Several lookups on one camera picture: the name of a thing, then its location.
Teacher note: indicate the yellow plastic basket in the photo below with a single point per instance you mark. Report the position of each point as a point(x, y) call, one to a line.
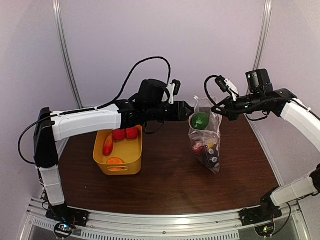
point(129, 150)

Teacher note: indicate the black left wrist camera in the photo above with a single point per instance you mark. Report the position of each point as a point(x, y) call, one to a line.
point(170, 91)

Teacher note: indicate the left aluminium corner post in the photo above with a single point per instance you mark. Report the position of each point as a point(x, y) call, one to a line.
point(65, 53)

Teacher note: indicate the circuit board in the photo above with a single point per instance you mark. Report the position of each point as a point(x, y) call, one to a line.
point(264, 230)
point(63, 230)

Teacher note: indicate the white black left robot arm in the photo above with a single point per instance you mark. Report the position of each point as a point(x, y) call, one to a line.
point(153, 102)

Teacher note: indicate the aluminium front rail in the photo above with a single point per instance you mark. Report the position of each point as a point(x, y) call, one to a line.
point(221, 225)

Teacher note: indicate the yellow toy banana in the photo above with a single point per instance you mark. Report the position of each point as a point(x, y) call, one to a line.
point(211, 145)

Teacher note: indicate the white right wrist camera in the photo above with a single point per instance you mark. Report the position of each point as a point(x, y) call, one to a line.
point(226, 85)

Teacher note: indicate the right circuit board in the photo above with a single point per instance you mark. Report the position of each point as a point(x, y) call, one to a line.
point(264, 230)

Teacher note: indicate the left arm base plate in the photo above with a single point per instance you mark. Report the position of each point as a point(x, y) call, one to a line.
point(70, 216)

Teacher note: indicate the dark red toy fruit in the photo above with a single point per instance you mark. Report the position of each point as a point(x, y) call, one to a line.
point(199, 150)

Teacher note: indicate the right aluminium corner post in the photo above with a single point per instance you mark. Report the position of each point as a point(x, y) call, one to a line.
point(264, 31)

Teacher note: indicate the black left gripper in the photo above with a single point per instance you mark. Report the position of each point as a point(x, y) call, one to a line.
point(180, 114)

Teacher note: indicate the red toy apple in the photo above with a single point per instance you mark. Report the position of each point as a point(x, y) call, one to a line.
point(131, 133)
point(119, 134)

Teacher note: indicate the aluminium corner post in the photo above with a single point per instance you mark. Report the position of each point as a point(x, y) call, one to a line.
point(65, 53)
point(264, 31)

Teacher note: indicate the left circuit board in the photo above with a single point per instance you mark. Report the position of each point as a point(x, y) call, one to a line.
point(63, 230)

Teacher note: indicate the clear zip top bag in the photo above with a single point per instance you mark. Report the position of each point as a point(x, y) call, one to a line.
point(212, 132)

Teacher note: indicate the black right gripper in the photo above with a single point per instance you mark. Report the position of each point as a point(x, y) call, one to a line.
point(231, 112)

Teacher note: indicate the orange toy orange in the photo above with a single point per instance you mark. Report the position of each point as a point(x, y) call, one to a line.
point(114, 161)

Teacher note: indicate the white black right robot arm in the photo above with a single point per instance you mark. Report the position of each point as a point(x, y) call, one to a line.
point(284, 104)

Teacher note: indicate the purple toy eggplant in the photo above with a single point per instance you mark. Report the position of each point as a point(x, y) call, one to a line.
point(211, 159)

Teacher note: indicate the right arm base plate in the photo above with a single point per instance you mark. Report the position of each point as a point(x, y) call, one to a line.
point(256, 215)

